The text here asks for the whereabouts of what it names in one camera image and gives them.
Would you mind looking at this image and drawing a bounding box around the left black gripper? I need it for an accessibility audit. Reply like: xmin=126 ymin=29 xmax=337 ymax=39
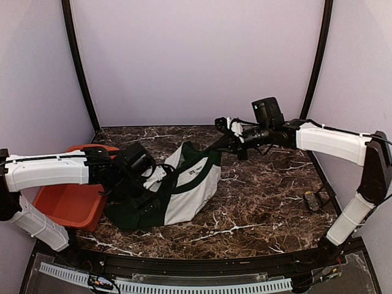
xmin=113 ymin=171 xmax=160 ymax=215

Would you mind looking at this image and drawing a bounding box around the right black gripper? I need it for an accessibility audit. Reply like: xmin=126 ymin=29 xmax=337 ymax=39
xmin=211 ymin=122 xmax=271 ymax=160

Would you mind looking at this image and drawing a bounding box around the white green Charlie Brown shirt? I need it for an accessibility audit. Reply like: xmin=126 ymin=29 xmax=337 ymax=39
xmin=104 ymin=141 xmax=222 ymax=230

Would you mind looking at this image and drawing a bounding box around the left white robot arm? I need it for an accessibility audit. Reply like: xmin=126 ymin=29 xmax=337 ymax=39
xmin=1 ymin=144 xmax=174 ymax=267

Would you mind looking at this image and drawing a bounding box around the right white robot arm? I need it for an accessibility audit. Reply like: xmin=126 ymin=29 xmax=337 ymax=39
xmin=210 ymin=117 xmax=391 ymax=266

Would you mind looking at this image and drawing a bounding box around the dark brooch on table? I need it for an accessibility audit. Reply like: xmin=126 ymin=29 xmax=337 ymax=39
xmin=304 ymin=191 xmax=320 ymax=212

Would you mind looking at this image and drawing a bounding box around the red plastic bin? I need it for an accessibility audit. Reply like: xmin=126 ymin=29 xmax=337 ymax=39
xmin=32 ymin=143 xmax=119 ymax=232

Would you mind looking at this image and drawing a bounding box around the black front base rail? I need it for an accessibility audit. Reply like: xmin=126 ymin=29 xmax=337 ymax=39
xmin=36 ymin=235 xmax=365 ymax=279

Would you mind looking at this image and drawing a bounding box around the white slotted cable duct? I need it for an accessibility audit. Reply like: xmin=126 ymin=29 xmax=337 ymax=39
xmin=39 ymin=262 xmax=293 ymax=293

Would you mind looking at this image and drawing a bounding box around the left black frame post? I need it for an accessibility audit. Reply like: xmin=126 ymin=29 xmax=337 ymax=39
xmin=61 ymin=0 xmax=101 ymax=134

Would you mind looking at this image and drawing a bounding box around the black frame post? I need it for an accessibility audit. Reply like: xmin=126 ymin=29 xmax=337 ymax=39
xmin=61 ymin=0 xmax=101 ymax=134
xmin=300 ymin=0 xmax=334 ymax=119

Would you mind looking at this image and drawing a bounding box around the right black frame post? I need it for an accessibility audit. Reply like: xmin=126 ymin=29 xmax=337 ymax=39
xmin=300 ymin=0 xmax=334 ymax=119

